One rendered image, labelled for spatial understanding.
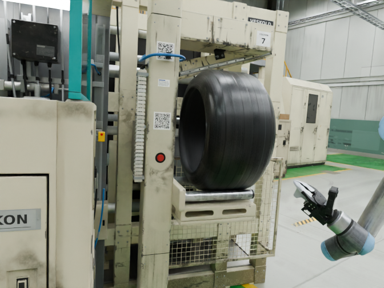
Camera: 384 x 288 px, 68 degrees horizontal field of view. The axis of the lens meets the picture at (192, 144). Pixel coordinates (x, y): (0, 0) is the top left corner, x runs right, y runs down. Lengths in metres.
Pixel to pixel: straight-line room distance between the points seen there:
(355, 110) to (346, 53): 2.37
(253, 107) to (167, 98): 0.36
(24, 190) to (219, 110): 0.79
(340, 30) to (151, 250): 13.27
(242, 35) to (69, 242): 1.41
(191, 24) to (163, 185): 0.84
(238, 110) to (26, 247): 0.85
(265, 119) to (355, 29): 12.68
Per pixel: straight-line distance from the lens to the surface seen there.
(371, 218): 1.44
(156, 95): 1.23
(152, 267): 1.41
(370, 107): 12.94
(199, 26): 1.61
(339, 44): 13.90
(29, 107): 0.51
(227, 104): 1.14
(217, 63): 1.75
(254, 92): 1.23
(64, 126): 0.51
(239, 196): 1.34
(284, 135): 6.29
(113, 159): 1.99
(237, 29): 1.69
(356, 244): 1.34
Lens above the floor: 1.26
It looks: 6 degrees down
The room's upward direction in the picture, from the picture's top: 3 degrees clockwise
